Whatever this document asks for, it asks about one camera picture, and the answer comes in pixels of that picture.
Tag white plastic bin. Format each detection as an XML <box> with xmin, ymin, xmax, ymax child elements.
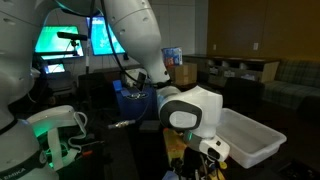
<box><xmin>215</xmin><ymin>107</ymin><xmax>288</xmax><ymax>170</ymax></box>

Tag white looped cable green clips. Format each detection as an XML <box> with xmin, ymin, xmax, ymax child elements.
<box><xmin>126</xmin><ymin>91</ymin><xmax>150</xmax><ymax>100</ymax></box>

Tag blue soft toy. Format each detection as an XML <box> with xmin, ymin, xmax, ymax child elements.
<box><xmin>162</xmin><ymin>170</ymin><xmax>179</xmax><ymax>180</ymax></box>

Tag cardboard box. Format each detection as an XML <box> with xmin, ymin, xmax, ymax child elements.
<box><xmin>168</xmin><ymin>62</ymin><xmax>198</xmax><ymax>87</ymax></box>

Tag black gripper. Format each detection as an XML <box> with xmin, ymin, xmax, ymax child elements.
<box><xmin>181</xmin><ymin>148</ymin><xmax>214</xmax><ymax>180</ymax></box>

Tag white plastic bag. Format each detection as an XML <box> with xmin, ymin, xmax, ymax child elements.
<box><xmin>124</xmin><ymin>67</ymin><xmax>148</xmax><ymax>86</ymax></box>

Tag black camera on tripod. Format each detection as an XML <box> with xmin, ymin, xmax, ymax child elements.
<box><xmin>56</xmin><ymin>31</ymin><xmax>89</xmax><ymax>48</ymax></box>

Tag plaid sofa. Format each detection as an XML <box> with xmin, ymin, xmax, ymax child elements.
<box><xmin>261</xmin><ymin>59</ymin><xmax>320</xmax><ymax>111</ymax></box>

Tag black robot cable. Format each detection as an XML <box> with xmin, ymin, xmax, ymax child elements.
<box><xmin>84</xmin><ymin>0</ymin><xmax>174</xmax><ymax>131</ymax></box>

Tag yellow and orange toy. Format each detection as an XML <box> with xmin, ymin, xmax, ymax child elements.
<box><xmin>162</xmin><ymin>128</ymin><xmax>188</xmax><ymax>168</ymax></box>

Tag wall monitor green picture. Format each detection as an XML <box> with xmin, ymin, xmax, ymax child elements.
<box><xmin>34</xmin><ymin>25</ymin><xmax>85</xmax><ymax>61</ymax></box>

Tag wooden shelf cabinet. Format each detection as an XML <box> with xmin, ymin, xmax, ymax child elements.
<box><xmin>184</xmin><ymin>54</ymin><xmax>281</xmax><ymax>88</ymax></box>

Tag blue and white carton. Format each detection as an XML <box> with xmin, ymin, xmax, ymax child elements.
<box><xmin>161</xmin><ymin>46</ymin><xmax>184</xmax><ymax>68</ymax></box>

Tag small desk monitor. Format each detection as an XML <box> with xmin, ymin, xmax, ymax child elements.
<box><xmin>44</xmin><ymin>62</ymin><xmax>67</xmax><ymax>74</ymax></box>

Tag black office chair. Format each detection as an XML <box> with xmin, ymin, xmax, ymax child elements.
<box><xmin>77</xmin><ymin>71</ymin><xmax>116</xmax><ymax>114</ymax></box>

